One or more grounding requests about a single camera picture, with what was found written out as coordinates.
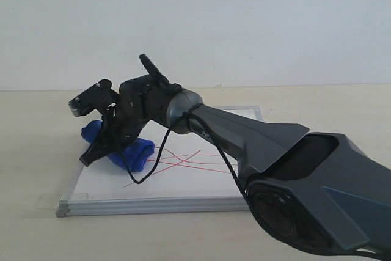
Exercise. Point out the clear tape front left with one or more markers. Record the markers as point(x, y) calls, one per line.
point(52, 201)

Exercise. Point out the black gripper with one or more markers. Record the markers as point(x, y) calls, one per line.
point(119, 129)

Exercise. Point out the white board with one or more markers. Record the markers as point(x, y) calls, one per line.
point(190, 177)

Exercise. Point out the blue microfibre cloth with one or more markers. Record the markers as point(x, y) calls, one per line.
point(136, 154)

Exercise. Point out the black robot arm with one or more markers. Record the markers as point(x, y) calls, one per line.
point(316, 192)

